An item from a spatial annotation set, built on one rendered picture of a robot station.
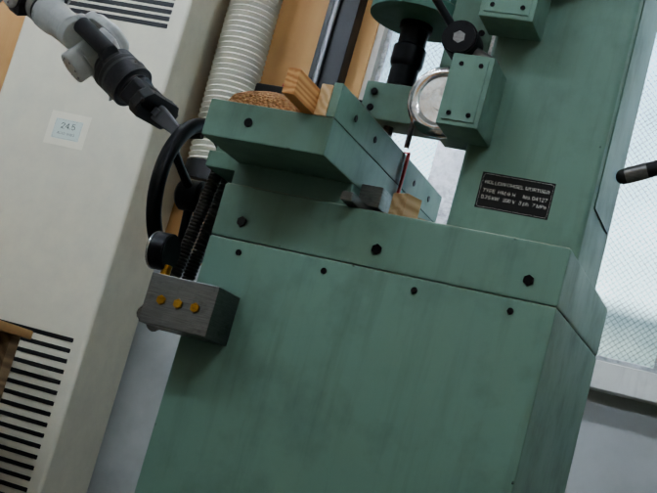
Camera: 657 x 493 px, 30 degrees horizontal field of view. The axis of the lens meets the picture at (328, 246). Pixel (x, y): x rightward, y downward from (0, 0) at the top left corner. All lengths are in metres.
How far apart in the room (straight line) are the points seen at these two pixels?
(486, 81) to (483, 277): 0.32
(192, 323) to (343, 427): 0.28
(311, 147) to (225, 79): 1.81
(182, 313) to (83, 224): 1.67
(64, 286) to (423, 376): 1.85
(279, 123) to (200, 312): 0.31
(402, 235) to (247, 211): 0.26
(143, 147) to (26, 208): 0.39
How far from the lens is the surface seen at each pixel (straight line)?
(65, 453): 3.52
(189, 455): 1.94
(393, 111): 2.15
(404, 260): 1.86
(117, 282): 3.53
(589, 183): 1.95
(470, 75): 1.95
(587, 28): 2.05
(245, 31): 3.67
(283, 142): 1.85
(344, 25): 3.70
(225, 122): 1.90
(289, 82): 1.78
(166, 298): 1.90
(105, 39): 2.38
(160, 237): 1.95
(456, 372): 1.81
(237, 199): 1.99
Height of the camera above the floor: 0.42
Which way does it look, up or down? 9 degrees up
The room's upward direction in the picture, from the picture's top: 16 degrees clockwise
